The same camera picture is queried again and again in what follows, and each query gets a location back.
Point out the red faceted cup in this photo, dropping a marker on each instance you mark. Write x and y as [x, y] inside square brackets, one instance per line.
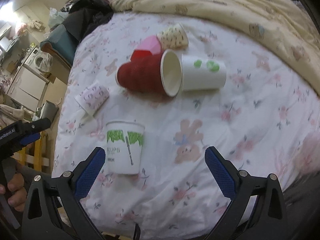
[141, 56]

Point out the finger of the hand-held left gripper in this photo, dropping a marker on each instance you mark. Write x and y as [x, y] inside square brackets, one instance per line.
[30, 139]
[35, 126]

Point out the large red paper cup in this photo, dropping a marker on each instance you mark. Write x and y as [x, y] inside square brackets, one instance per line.
[142, 76]

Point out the pink faceted cup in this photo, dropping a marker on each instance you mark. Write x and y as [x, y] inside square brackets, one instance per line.
[150, 45]

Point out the clear plastic bag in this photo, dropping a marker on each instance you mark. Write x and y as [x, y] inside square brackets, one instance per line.
[55, 17]

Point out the white cup with green leaf print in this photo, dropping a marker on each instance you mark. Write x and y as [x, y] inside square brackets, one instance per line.
[125, 152]

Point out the white washing machine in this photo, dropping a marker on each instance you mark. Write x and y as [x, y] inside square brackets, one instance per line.
[36, 60]

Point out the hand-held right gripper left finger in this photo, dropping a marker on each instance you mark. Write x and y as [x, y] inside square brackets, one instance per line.
[91, 175]

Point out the person's left hand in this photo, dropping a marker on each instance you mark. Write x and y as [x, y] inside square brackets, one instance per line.
[15, 183]

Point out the white cup with pink floral print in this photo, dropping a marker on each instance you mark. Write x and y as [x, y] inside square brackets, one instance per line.
[93, 97]

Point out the white cup with green dots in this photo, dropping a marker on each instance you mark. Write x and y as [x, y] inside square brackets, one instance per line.
[203, 76]

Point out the cream cup with small print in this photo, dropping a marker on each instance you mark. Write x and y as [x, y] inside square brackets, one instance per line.
[173, 37]

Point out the black clothing pile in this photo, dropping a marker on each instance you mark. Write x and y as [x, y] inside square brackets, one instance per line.
[85, 17]

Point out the white floral bedsheet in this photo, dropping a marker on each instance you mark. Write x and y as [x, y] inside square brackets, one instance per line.
[250, 130]

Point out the white cabinet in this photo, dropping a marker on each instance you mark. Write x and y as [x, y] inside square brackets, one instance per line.
[26, 86]

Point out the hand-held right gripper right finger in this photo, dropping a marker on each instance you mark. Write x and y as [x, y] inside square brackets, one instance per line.
[220, 175]

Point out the yellow wooden frame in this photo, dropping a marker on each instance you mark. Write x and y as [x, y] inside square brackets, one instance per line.
[37, 152]

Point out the yellow bear print quilt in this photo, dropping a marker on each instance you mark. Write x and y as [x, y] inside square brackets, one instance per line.
[237, 7]

